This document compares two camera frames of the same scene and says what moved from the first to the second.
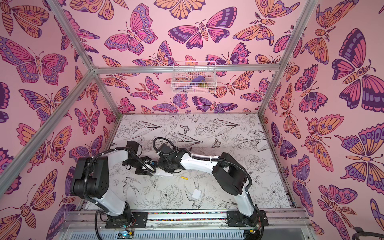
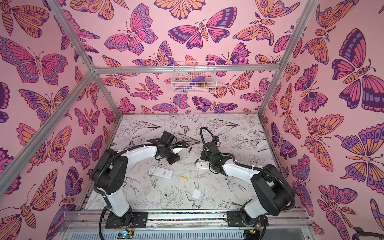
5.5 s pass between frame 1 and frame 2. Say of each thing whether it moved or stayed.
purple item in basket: stayed
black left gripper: moved
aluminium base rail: stayed
